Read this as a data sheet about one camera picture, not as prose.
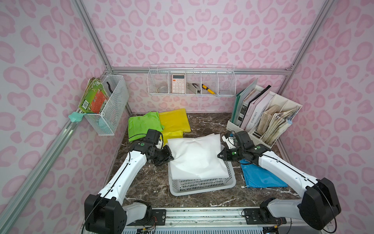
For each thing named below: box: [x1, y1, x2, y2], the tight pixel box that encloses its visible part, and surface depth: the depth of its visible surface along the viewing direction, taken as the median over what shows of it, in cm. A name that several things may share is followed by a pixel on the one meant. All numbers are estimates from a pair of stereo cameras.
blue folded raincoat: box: [240, 158, 289, 189], surface depth 85 cm
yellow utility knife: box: [201, 83, 216, 95], surface depth 100 cm
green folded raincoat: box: [128, 111, 165, 142], surface depth 112 cm
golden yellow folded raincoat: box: [158, 108, 192, 133], surface depth 116 cm
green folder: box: [230, 78, 259, 124], surface depth 92 cm
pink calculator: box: [171, 74, 186, 94], surface depth 97 cm
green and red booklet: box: [78, 77, 110, 114], surface depth 73 cm
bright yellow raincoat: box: [162, 130, 184, 147], surface depth 106 cm
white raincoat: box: [167, 133, 230, 180], surface depth 80 cm
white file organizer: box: [226, 84, 303, 149], surface depth 94 cm
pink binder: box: [241, 86, 277, 131], surface depth 92 cm
